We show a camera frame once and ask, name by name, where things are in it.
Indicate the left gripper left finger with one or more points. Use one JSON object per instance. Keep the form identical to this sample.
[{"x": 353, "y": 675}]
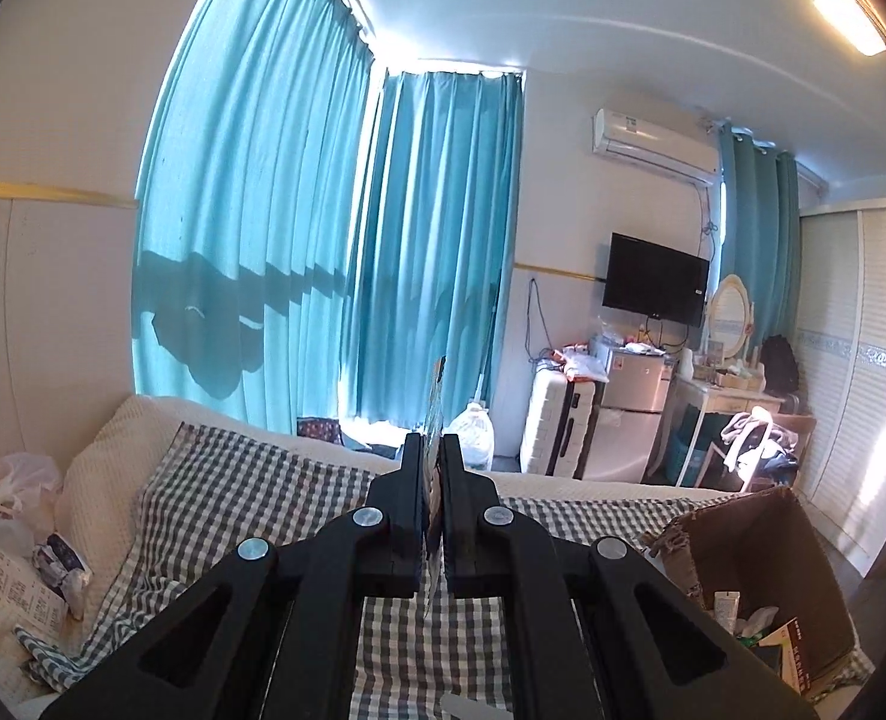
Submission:
[{"x": 270, "y": 631}]

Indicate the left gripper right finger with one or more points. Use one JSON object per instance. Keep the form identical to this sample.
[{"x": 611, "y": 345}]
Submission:
[{"x": 594, "y": 630}]

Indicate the snack sachet packet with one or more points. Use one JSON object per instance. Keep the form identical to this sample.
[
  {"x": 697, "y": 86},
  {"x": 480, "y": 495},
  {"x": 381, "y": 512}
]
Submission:
[{"x": 432, "y": 485}]

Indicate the checkered bed blanket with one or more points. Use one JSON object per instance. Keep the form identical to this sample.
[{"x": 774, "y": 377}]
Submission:
[{"x": 407, "y": 662}]

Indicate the brown cardboard box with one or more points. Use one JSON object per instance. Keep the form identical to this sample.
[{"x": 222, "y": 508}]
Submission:
[{"x": 763, "y": 547}]

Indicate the silver mini fridge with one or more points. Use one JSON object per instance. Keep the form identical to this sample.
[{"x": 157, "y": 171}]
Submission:
[{"x": 628, "y": 417}]

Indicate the white suitcase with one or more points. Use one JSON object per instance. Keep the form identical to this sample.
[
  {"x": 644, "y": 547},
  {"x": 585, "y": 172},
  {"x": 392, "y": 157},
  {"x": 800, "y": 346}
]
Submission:
[{"x": 556, "y": 424}]

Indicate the cream pillow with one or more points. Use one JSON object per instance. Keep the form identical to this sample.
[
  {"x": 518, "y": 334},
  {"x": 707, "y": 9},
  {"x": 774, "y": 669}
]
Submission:
[{"x": 164, "y": 491}]

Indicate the white plastic bag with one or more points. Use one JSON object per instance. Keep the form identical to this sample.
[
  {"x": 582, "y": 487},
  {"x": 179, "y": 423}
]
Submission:
[{"x": 476, "y": 434}]

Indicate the crumpled plastic bag pile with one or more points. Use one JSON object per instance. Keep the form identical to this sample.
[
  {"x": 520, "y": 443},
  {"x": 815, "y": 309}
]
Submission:
[{"x": 42, "y": 577}]

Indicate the black backpack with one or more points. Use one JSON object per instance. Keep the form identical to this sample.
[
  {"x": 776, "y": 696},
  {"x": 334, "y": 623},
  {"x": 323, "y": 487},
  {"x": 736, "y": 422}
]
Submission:
[{"x": 781, "y": 370}]

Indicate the white wardrobe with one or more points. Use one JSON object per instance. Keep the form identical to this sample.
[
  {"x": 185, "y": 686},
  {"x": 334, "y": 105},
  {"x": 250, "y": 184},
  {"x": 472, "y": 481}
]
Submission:
[{"x": 840, "y": 343}]

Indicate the oval vanity mirror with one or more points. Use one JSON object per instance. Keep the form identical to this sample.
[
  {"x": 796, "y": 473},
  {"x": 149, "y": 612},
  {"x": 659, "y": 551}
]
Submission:
[{"x": 728, "y": 322}]

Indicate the teal window curtain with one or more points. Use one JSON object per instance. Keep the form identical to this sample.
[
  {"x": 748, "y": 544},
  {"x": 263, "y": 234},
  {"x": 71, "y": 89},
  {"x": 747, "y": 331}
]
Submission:
[{"x": 320, "y": 236}]

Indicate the teal side curtain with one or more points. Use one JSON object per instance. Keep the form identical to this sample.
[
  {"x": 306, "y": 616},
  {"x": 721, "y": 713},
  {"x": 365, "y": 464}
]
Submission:
[{"x": 762, "y": 234}]

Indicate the white air conditioner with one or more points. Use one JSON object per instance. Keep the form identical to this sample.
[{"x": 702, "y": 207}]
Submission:
[{"x": 654, "y": 147}]

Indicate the ceiling light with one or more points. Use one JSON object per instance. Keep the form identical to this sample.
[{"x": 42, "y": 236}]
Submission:
[{"x": 853, "y": 23}]

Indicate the black wall television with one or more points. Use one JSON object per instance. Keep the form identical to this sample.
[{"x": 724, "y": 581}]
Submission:
[{"x": 655, "y": 281}]

